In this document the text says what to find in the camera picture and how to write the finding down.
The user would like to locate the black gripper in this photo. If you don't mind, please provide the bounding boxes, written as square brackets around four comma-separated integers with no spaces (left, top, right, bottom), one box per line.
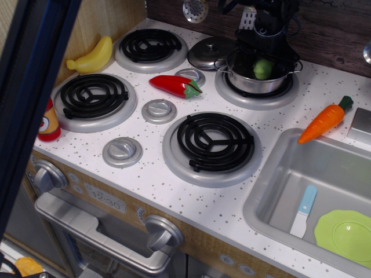
[235,24,299,78]

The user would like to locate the green toy broccoli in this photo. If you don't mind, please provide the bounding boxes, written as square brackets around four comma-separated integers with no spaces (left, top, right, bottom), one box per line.
[253,58,275,80]

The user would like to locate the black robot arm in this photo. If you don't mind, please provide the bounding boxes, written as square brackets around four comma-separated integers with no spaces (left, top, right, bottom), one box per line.
[218,1,301,74]

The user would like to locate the small steel pot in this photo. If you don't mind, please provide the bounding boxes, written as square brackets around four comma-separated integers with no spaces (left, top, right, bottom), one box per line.
[216,48,303,94]

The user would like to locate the back right stove burner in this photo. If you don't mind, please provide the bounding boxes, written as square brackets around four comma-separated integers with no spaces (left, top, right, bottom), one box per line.
[214,71,299,111]

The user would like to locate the stove burner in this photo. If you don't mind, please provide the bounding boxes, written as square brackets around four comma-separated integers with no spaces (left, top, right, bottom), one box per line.
[162,112,263,188]
[214,71,299,111]
[114,28,188,74]
[51,74,137,133]

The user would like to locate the hanging steel spatula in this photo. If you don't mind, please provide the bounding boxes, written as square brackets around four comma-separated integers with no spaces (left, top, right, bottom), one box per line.
[239,6,257,30]

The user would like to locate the steel pot lid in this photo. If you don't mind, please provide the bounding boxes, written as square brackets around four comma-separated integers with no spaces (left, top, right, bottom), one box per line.
[187,36,236,70]

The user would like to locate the silver top knob back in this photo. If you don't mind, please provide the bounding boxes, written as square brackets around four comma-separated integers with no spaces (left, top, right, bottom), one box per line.
[175,68,206,87]

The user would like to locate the silver knob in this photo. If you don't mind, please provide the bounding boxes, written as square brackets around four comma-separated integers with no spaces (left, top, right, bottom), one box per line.
[175,68,206,87]
[102,137,143,168]
[141,99,177,125]

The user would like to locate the red toy chili pepper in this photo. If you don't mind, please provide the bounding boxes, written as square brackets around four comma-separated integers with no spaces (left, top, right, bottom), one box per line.
[149,75,202,99]

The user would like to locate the orange toy carrot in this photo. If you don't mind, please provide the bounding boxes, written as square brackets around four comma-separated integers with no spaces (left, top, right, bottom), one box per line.
[297,96,354,144]

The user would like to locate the hanging slotted steel spoon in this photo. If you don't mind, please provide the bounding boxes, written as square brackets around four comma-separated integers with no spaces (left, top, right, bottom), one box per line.
[182,0,209,24]

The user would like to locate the front right stove burner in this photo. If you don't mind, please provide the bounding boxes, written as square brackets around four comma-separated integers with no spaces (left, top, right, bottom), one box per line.
[162,112,263,188]

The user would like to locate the hanging steel ladle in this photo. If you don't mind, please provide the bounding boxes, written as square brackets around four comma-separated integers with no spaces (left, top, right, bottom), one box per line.
[363,41,371,64]

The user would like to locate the silver top knob middle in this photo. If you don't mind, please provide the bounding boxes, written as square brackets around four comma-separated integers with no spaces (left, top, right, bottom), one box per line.
[141,99,177,125]

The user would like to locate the back left stove burner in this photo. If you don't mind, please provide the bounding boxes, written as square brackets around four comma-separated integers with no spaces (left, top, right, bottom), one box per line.
[114,28,188,74]

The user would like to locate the silver faucet base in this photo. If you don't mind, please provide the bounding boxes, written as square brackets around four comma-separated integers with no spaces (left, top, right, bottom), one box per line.
[347,108,371,145]

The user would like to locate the silver toy sink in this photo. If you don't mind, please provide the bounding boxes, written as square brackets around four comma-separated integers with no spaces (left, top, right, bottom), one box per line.
[243,129,370,277]

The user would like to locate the yellow toy banana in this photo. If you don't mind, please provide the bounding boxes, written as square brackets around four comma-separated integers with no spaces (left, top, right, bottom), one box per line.
[66,36,113,74]

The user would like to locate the silver top knob front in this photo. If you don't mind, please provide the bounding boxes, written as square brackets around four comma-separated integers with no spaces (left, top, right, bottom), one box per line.
[102,137,143,168]

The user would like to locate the front left stove burner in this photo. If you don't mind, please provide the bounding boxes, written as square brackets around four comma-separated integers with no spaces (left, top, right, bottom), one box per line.
[51,74,137,133]

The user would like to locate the green toy plate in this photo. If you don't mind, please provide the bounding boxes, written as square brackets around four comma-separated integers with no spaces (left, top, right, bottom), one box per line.
[314,210,370,268]

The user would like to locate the right oven dial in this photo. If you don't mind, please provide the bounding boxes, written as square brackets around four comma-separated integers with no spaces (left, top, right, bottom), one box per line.
[145,215,184,252]

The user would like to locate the oven dial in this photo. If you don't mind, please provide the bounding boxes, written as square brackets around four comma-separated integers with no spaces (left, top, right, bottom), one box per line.
[34,159,68,192]
[145,215,184,252]

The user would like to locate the red toy ketchup bottle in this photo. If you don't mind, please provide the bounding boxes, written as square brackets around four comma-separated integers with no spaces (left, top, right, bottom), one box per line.
[37,98,61,142]

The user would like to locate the left oven dial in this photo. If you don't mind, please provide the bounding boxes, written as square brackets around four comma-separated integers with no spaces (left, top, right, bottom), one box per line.
[34,159,68,192]

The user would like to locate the blue handled toy knife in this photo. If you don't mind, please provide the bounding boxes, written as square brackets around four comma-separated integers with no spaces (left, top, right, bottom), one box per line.
[290,185,317,238]

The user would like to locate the dark blue foreground post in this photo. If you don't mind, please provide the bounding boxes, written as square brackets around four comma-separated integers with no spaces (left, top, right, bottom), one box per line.
[0,0,83,253]

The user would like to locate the silver oven door handle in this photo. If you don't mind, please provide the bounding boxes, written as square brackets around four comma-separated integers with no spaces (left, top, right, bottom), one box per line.
[35,193,171,277]

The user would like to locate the yellow object with black cable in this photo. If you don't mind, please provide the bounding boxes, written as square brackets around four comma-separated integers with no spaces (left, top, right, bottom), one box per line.
[1,257,43,277]

